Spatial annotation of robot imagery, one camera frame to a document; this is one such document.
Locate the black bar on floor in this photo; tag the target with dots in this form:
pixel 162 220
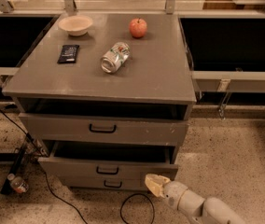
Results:
pixel 7 189

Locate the grey drawer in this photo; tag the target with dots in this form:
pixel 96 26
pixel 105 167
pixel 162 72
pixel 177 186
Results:
pixel 104 129
pixel 99 160
pixel 102 183

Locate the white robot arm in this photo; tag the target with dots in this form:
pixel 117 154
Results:
pixel 195 208

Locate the beige bowl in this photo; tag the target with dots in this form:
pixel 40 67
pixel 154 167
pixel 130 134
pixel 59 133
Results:
pixel 76 25

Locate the black snack bar packet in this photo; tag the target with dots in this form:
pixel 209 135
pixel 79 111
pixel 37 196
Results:
pixel 68 54

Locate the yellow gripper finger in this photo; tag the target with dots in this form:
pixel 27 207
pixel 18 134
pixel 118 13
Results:
pixel 156 184

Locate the metal railing frame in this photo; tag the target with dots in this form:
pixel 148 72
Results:
pixel 170 3

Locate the grey top drawer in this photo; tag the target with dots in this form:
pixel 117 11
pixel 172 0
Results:
pixel 104 129

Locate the grey bottom drawer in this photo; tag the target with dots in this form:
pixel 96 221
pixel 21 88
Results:
pixel 102 183

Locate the grey drawer cabinet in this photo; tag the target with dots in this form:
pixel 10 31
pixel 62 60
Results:
pixel 154 82

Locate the silver soda can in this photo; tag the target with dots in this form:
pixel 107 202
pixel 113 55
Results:
pixel 115 57

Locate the red apple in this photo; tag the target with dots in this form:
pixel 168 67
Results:
pixel 138 27

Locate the plastic bottle on floor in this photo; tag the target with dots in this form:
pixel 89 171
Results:
pixel 18 183

